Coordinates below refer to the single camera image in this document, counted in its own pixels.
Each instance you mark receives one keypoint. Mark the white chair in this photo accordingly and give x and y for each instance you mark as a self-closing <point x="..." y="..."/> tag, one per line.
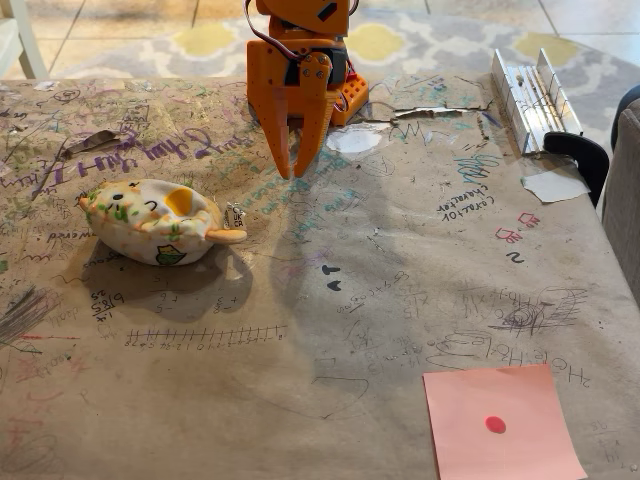
<point x="25" y="45"/>

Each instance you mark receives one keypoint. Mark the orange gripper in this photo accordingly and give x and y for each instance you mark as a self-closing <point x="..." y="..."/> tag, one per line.
<point x="266" y="82"/>

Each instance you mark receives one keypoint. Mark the dark blue round object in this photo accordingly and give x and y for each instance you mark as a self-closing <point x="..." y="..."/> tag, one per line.
<point x="627" y="107"/>

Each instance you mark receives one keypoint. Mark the scribbled brown paper cover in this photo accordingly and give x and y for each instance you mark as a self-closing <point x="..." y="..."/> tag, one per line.
<point x="350" y="310"/>

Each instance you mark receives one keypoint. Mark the small red oval object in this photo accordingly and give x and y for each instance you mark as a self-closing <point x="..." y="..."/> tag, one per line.
<point x="495" y="424"/>

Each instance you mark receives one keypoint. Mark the grey yellow patterned rug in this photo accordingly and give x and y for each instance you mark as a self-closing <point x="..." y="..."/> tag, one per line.
<point x="425" y="45"/>

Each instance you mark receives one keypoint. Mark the white orange cat plush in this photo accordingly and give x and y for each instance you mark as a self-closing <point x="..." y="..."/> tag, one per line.
<point x="145" y="225"/>

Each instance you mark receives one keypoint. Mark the grey upholstered sofa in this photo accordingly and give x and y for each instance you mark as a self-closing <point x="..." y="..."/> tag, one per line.
<point x="625" y="210"/>

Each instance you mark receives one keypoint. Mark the pink sticky note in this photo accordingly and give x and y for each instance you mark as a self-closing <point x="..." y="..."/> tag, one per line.
<point x="500" y="390"/>

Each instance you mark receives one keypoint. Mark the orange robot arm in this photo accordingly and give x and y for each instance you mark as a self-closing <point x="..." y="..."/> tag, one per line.
<point x="305" y="15"/>

